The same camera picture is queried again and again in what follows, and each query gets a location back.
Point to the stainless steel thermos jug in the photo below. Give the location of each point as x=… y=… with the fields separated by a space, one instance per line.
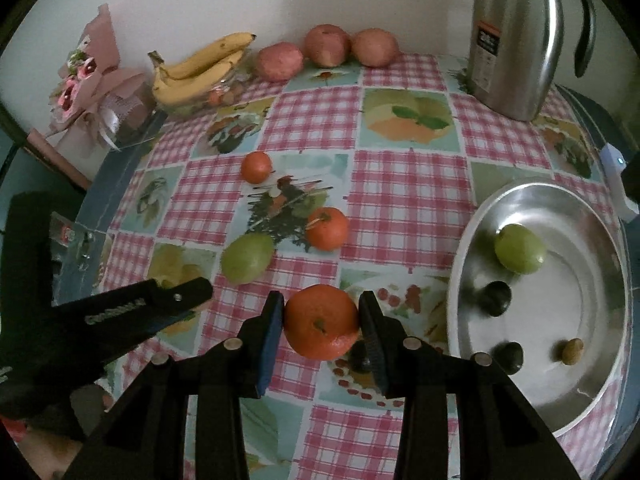
x=515 y=45

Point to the orange tangerine with twig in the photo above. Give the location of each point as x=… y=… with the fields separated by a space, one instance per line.
x=326 y=228

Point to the brown kiwi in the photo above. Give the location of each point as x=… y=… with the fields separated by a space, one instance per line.
x=571 y=351

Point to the yellow banana bunch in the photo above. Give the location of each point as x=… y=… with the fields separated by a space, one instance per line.
x=200 y=77

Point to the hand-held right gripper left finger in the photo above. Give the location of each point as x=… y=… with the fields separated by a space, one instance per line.
x=272 y=345

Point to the pink paper flower bouquet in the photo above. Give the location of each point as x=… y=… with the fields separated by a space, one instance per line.
x=100 y=90

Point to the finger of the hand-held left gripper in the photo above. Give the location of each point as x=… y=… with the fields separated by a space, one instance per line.
x=130 y=315

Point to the large orange tangerine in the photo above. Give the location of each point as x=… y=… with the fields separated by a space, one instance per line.
x=322 y=321

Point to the white power strip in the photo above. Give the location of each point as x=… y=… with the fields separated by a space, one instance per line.
x=612 y=160

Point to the red apple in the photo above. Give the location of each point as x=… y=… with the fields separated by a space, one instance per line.
x=280 y=62
x=375 y=47
x=327 y=45

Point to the round green jujube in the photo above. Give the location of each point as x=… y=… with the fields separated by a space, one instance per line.
x=520 y=248

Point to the oval green jujube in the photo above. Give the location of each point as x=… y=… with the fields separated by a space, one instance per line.
x=247 y=258

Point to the clear plastic wrapper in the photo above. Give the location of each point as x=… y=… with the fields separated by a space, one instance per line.
x=75 y=240

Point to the glass bowl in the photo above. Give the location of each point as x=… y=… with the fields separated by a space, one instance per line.
x=225 y=97

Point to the small orange tangerine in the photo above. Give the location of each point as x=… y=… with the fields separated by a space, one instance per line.
x=256 y=166

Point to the person's left hand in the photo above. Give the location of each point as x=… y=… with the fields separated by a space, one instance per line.
x=47 y=455

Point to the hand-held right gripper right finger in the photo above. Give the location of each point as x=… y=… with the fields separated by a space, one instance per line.
x=374 y=360

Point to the dark purple plum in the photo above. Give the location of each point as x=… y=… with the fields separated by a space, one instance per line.
x=507 y=356
x=357 y=357
x=495 y=297

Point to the round stainless steel plate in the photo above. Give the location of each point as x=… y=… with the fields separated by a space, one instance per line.
x=565 y=300

